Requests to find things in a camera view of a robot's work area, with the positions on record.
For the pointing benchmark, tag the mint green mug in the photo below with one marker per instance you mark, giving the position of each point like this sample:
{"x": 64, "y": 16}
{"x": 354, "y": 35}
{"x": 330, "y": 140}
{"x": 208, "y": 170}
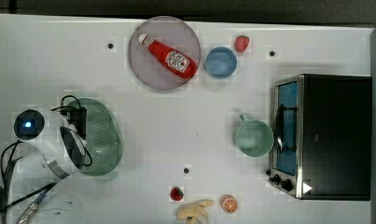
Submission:
{"x": 254, "y": 137}

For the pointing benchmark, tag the toy orange half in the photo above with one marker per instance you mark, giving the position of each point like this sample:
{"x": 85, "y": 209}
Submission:
{"x": 229, "y": 203}

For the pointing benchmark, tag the red ketchup bottle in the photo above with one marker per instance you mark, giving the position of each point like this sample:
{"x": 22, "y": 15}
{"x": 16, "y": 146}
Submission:
{"x": 172, "y": 59}

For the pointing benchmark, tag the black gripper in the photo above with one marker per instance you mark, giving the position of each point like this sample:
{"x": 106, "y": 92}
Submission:
{"x": 78, "y": 118}

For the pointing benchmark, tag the blue plastic bowl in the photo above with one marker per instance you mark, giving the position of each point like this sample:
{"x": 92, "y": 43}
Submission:
{"x": 220, "y": 62}

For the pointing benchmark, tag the large red toy strawberry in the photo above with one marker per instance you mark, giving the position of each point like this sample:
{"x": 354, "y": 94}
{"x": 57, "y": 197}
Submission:
{"x": 241, "y": 43}

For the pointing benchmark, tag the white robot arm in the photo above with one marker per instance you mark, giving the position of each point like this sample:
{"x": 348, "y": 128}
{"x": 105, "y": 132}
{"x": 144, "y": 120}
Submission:
{"x": 60, "y": 146}

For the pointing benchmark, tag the black toaster oven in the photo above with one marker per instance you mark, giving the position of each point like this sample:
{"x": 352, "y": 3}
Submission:
{"x": 322, "y": 137}

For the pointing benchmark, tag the mint green plastic strainer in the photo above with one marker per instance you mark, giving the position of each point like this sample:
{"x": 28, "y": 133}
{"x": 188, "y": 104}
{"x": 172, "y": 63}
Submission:
{"x": 104, "y": 142}

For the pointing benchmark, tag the small red toy strawberry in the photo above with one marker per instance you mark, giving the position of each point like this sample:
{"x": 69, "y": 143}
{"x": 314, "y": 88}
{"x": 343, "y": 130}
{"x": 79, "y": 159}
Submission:
{"x": 176, "y": 194}

